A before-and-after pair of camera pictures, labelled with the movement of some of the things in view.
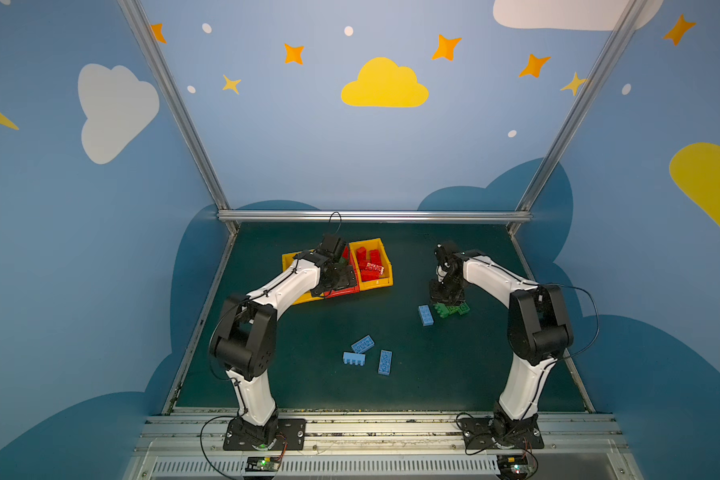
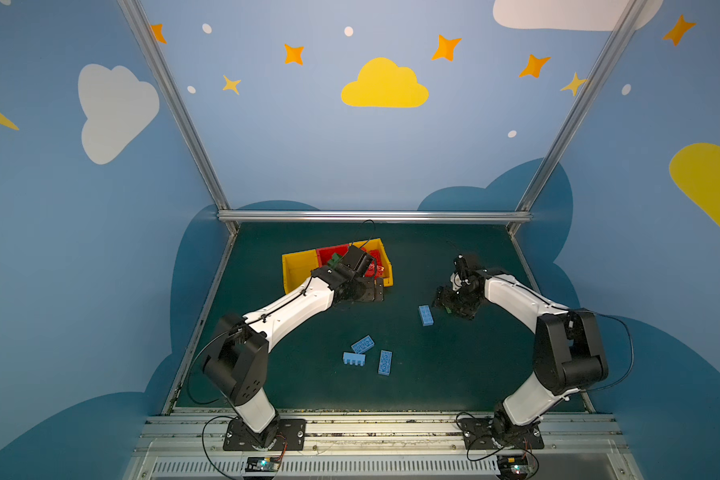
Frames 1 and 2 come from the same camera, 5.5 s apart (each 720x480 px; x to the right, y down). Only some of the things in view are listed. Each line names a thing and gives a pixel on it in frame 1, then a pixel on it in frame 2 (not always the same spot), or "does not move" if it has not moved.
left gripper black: x=341 y=278 to x=369 y=287
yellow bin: x=386 y=278 does not move
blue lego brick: x=426 y=315 does not move
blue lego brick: x=385 y=362 does not move
